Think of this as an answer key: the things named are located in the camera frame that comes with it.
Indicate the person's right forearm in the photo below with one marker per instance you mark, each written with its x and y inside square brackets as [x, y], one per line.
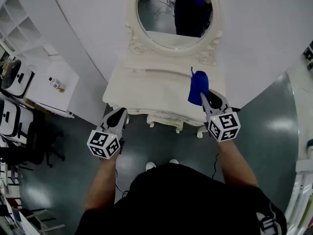
[234, 163]

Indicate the clear plastic bottle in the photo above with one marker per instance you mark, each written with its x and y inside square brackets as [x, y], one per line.
[56, 84]

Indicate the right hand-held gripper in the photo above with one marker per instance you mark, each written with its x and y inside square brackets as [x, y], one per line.
[223, 126]

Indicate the white cubby shelf unit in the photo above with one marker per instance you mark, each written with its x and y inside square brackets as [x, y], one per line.
[27, 46]

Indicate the teal cup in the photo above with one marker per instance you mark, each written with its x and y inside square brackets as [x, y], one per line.
[310, 143]

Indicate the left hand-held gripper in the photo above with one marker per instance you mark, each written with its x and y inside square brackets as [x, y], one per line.
[104, 143]

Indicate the white-backed black office chair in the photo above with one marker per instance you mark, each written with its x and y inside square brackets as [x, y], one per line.
[11, 121]
[17, 82]

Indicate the oval white-framed mirror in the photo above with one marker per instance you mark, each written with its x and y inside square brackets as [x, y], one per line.
[176, 46]

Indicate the blue cloth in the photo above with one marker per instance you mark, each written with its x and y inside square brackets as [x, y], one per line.
[198, 87]

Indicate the person's left forearm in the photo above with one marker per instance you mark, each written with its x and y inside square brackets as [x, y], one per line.
[102, 180]

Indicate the white side table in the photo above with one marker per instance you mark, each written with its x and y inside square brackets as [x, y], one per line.
[49, 99]

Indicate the white dressing table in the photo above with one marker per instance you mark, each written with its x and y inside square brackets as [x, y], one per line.
[151, 92]

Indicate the white slatted furniture frame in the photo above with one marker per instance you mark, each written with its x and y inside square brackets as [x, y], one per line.
[302, 192]

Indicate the person's black clothing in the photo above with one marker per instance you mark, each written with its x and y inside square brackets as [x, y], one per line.
[183, 204]

